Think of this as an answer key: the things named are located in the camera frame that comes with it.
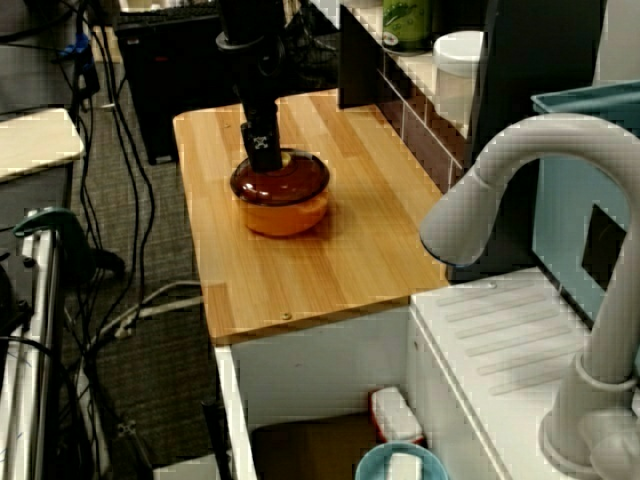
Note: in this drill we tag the black device box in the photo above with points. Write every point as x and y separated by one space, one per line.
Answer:
10 300

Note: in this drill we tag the green hand tool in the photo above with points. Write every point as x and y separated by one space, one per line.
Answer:
75 235

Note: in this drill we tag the grey toy faucet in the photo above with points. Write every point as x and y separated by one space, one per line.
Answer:
550 135

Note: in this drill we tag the orange toy pot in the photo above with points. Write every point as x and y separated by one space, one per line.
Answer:
285 220

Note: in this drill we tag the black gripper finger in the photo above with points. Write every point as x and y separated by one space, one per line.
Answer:
262 150

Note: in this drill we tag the red rimmed white toy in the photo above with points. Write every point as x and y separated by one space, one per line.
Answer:
395 415

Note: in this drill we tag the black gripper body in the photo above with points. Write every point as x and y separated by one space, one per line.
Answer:
257 85

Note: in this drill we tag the cream white board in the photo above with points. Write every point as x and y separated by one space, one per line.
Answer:
35 145

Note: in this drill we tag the aluminium frame rail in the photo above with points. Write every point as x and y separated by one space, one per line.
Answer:
42 300

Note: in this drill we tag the brown lid with yellow knob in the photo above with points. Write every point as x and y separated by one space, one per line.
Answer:
290 182

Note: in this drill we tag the dark grey upright post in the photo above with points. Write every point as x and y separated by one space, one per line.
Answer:
540 45

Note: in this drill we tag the brass countertop screw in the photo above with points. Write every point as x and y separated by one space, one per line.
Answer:
285 315

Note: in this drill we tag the light blue bowl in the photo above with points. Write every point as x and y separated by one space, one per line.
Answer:
367 467

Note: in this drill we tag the white toy kitchen unit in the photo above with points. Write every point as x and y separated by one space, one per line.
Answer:
320 360

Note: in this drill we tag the black keyboard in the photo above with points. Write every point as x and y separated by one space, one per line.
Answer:
165 15

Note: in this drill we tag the green soda can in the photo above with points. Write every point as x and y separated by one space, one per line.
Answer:
406 22

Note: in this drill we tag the white toy in bowl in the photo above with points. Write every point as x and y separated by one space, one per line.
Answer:
405 467

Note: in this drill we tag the black shelf side panel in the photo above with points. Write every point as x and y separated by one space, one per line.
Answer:
357 65

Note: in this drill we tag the white plastic jar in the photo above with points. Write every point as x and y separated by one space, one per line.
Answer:
457 55

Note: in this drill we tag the teal plastic bin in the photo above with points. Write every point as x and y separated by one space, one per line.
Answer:
560 210

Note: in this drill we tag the black computer case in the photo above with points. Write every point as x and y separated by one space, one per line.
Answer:
175 75

